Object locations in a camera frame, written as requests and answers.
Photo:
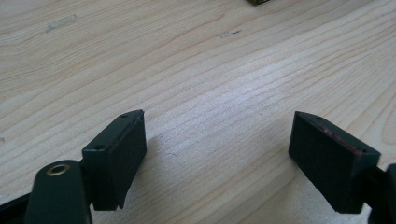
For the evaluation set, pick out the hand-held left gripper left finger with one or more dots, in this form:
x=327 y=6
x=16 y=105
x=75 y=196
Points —
x=115 y=161

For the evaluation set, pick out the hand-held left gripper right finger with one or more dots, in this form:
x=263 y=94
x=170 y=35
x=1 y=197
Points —
x=330 y=165

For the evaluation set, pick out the transparent brown compartment box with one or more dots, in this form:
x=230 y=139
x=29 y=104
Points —
x=260 y=2

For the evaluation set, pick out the clear tape strip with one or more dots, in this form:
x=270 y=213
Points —
x=61 y=22

